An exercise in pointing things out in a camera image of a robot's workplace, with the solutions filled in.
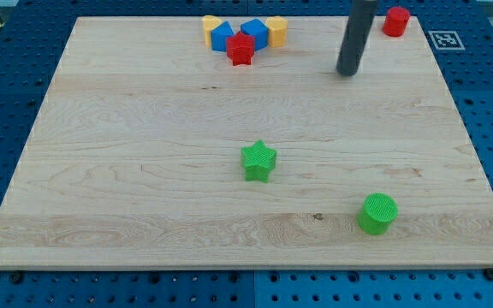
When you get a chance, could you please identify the red cylinder block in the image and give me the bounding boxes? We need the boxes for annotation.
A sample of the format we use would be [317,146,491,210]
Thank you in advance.
[382,6,411,37]

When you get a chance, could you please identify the yellow block left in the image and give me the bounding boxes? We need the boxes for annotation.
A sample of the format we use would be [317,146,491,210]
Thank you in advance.
[201,15,223,47]

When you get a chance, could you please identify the black bolt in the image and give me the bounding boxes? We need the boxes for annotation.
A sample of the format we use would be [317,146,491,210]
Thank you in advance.
[9,271,23,284]
[483,268,493,281]

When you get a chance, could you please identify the black bolt front left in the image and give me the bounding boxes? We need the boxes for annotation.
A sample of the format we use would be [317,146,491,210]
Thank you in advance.
[9,271,23,284]

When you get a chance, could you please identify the white fiducial marker tag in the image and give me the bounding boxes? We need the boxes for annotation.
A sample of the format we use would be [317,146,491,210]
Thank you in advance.
[429,30,465,50]

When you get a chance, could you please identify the red star block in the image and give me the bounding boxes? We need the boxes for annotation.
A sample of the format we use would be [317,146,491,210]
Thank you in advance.
[226,32,255,66]

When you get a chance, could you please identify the blue wedge block left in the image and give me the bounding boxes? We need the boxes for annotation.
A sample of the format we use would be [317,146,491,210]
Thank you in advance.
[211,21,235,52]

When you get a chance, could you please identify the wooden board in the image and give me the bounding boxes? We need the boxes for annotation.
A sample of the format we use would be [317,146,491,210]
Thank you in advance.
[0,17,493,271]

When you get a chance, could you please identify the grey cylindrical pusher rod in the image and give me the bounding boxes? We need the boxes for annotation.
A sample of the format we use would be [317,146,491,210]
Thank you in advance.
[336,0,379,77]

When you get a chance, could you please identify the green cylinder block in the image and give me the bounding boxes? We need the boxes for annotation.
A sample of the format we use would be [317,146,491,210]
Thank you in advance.
[357,192,399,235]

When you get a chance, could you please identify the yellow hexagon block right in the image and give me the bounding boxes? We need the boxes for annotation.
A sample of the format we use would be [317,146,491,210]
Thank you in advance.
[265,16,288,48]

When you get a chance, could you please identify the green star block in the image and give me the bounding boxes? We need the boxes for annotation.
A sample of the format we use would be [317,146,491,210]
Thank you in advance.
[241,139,277,183]

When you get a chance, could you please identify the blue block right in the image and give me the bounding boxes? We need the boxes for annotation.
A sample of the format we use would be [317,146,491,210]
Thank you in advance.
[241,19,269,51]

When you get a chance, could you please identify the black bolt front right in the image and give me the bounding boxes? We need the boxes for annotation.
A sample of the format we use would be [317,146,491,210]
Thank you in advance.
[483,268,493,281]

